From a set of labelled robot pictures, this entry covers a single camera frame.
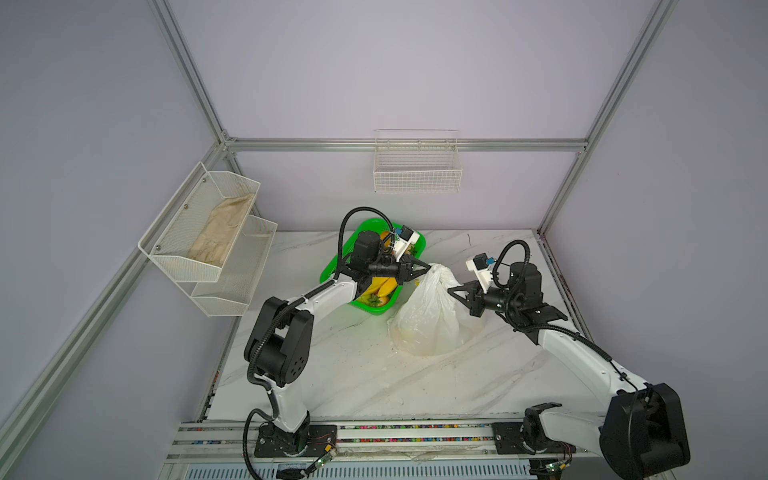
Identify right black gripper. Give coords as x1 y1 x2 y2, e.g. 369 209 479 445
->
447 279 520 319

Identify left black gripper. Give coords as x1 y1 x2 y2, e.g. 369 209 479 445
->
368 253 431 284

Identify white lemon print plastic bag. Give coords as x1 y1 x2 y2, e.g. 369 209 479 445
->
389 264 486 357

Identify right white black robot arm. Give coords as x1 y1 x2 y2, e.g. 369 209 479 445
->
448 254 691 479

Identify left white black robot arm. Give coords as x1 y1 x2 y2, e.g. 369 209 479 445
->
243 226 430 457

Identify lower yellow banana bunch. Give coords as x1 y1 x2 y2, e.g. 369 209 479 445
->
359 277 398 308

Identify green plastic basket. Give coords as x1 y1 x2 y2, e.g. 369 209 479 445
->
320 218 429 315

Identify lower white mesh shelf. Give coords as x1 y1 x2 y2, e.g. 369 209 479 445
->
191 215 278 317

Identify white mesh shelf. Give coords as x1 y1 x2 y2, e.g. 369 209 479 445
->
138 163 260 283
191 215 278 317

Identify beige cloth in shelf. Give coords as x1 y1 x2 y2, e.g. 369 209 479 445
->
188 194 255 267

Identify upper white mesh shelf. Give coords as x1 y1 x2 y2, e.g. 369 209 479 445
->
138 163 260 283

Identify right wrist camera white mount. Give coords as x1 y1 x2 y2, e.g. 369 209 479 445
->
466 253 495 293

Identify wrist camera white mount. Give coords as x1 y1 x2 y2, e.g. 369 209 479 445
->
466 253 495 293
392 226 421 261

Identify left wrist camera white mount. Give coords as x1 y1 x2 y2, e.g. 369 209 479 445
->
392 226 421 261

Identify white wire wall basket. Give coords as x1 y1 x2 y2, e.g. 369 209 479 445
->
373 129 463 194

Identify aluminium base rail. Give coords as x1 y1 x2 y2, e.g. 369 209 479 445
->
159 418 615 479

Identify left black corrugated cable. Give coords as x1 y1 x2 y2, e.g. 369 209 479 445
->
241 206 395 480

